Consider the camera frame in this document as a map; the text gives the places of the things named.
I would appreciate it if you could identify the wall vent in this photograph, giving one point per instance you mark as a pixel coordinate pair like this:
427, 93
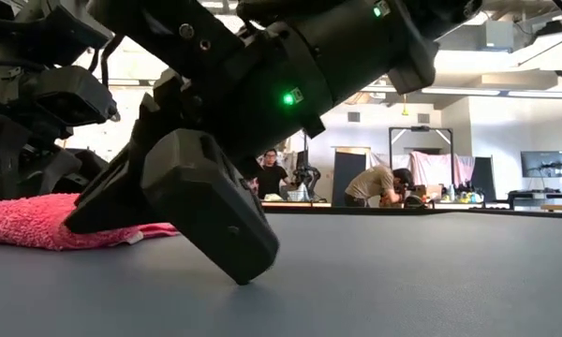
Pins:
424, 118
353, 117

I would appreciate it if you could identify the black metal frame stand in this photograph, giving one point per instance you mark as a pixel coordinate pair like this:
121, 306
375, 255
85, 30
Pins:
421, 128

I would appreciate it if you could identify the long ceiling light strip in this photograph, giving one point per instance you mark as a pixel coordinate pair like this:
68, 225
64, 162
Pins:
459, 91

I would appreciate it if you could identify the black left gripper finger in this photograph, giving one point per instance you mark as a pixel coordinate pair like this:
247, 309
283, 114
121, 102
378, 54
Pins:
61, 171
91, 166

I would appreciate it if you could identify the grey-blue table mat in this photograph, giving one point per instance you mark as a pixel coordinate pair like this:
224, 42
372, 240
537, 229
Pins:
403, 281

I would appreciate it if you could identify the pink draped cloth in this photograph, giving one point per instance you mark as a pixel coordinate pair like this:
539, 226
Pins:
431, 168

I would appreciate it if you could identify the black background table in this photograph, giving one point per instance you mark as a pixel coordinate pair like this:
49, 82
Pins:
534, 194

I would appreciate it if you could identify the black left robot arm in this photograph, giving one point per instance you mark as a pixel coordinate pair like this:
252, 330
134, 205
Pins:
37, 28

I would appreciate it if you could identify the white basket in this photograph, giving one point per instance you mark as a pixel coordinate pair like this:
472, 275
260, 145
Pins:
298, 194

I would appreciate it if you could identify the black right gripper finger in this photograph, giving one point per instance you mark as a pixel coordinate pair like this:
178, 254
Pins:
107, 206

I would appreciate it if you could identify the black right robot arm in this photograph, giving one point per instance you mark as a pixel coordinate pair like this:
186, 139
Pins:
309, 61

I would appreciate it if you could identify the person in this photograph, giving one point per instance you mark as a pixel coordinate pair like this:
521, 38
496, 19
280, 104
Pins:
370, 182
271, 180

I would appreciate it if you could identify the black background robot arm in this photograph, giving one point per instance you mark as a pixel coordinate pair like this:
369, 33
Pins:
307, 175

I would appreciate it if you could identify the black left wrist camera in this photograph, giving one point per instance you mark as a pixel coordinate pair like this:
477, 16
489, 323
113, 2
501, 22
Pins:
75, 96

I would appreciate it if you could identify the pink towel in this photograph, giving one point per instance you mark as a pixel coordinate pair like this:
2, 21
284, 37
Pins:
28, 224

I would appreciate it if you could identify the dark blue panel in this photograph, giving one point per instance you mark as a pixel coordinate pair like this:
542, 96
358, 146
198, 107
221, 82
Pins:
349, 180

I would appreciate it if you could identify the black metal table frame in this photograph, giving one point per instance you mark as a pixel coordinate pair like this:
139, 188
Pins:
403, 211

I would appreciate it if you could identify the yellow hanging tag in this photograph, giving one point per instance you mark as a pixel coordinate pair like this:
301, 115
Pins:
405, 110

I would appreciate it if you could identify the black computer monitor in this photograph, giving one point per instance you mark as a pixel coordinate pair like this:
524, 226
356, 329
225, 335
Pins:
543, 164

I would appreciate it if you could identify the black upright panel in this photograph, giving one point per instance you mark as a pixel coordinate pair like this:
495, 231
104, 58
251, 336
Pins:
483, 180

